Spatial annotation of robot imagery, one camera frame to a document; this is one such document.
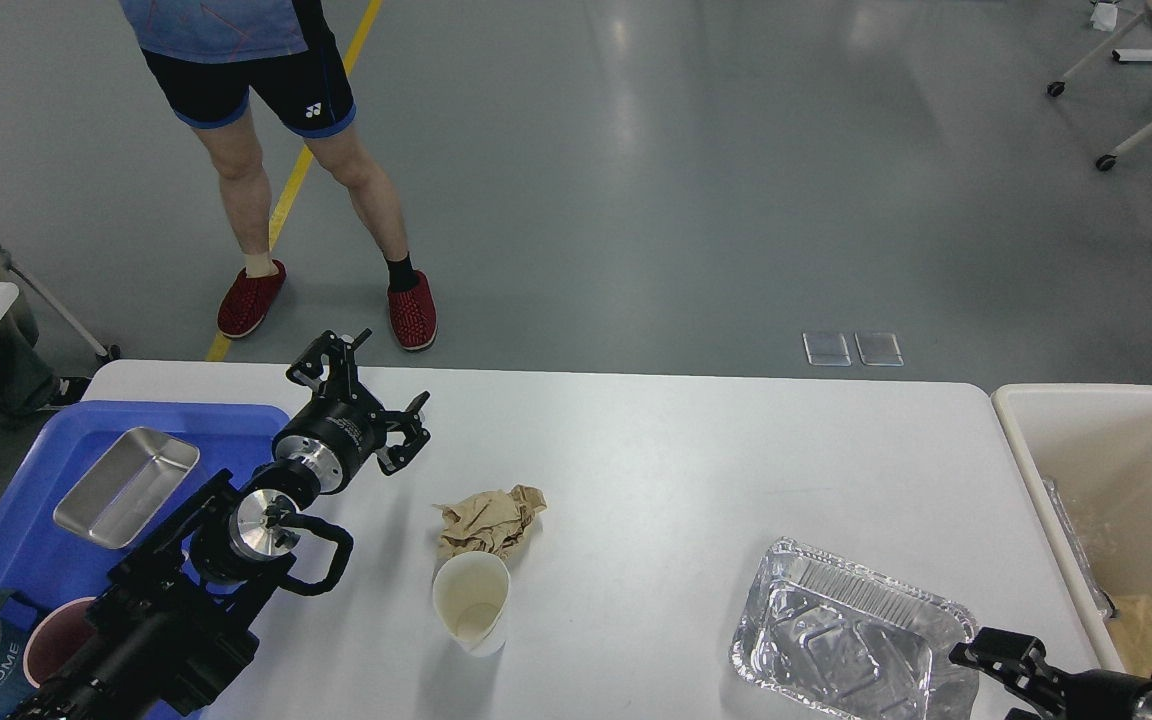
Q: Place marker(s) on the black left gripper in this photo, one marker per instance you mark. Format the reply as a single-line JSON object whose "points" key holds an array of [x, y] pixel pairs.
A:
{"points": [[323, 447]]}

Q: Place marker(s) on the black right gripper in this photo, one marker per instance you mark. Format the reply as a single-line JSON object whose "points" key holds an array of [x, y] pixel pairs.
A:
{"points": [[1016, 661]]}

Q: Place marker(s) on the aluminium foil tray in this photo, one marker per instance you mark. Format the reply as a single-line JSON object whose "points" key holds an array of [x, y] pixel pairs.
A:
{"points": [[851, 642]]}

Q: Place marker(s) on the stainless steel rectangular container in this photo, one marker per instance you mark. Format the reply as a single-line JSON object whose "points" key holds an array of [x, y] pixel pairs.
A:
{"points": [[125, 488]]}

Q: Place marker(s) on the pink home mug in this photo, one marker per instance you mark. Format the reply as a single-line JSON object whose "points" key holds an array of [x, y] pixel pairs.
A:
{"points": [[57, 639]]}

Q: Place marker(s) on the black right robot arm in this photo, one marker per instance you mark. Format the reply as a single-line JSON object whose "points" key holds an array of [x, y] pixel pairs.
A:
{"points": [[1018, 662]]}

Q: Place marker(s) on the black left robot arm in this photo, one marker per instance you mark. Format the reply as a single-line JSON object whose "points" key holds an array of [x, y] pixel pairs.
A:
{"points": [[174, 624]]}

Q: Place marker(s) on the crumpled brown paper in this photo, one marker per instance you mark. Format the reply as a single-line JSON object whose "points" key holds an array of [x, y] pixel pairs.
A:
{"points": [[496, 522]]}

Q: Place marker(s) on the white paper cup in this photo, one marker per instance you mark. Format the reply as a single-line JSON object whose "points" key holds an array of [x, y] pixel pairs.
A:
{"points": [[470, 595]]}

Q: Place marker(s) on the beige plastic bin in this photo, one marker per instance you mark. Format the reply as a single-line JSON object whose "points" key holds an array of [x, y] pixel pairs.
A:
{"points": [[1084, 452]]}

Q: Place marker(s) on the seated person at left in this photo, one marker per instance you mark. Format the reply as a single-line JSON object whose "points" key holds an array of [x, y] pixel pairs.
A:
{"points": [[27, 383]]}

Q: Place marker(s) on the blue plastic tray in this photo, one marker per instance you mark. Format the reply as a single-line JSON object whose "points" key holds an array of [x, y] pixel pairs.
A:
{"points": [[51, 565]]}

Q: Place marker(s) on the left floor outlet plate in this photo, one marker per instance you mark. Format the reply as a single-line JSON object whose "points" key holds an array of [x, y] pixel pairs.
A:
{"points": [[827, 349]]}

